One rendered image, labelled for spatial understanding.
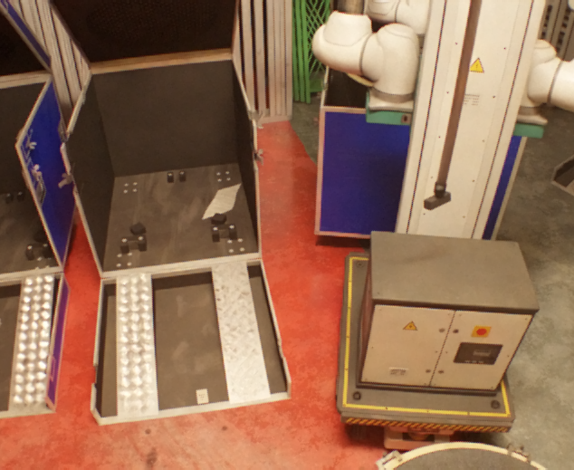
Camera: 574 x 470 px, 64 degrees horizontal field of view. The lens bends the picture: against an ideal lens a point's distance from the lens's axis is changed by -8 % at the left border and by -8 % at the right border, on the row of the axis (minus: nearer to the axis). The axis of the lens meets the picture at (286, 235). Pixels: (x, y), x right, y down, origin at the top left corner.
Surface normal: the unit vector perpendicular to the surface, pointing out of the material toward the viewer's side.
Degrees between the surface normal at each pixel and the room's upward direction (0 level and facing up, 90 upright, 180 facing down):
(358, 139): 90
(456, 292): 0
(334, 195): 90
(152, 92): 90
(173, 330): 2
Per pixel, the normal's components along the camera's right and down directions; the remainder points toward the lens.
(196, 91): 0.19, 0.62
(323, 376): 0.00, -0.77
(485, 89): -0.12, 0.63
